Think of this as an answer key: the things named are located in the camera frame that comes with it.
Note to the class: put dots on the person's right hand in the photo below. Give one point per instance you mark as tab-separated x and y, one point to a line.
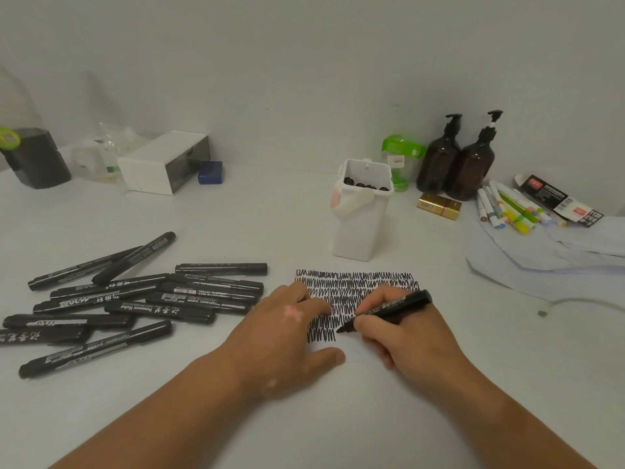
425	351

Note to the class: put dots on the clear jar with green lid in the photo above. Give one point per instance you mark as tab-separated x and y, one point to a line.
403	144

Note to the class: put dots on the pile of black markers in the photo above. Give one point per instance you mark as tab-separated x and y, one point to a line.
136	297

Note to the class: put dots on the small blue box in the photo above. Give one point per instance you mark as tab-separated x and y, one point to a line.
210	172

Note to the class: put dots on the person's right forearm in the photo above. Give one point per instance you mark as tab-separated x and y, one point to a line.
522	429

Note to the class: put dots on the pile of loose white sheets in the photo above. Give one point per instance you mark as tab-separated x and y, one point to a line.
537	258

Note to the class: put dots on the bunch of pastel highlighter pens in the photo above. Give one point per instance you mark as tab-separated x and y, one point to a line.
510	214

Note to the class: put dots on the person's left forearm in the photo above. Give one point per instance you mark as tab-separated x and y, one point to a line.
151	424

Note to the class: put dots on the small gold box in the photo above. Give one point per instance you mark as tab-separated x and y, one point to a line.
438	206

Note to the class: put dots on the white paper with black scribbles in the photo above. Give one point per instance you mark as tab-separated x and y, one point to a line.
381	278

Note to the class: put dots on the black and red cardboard box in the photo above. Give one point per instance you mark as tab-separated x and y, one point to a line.
552	195

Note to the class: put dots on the brown pump bottle white neck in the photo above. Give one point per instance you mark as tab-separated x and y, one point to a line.
471	168

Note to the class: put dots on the clear bottle with dark liquid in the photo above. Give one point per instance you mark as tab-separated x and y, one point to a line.
41	161

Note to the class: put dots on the person's left hand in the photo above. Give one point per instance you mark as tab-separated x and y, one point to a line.
278	346

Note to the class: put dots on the white box with grey front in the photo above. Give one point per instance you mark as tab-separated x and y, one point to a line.
146	175

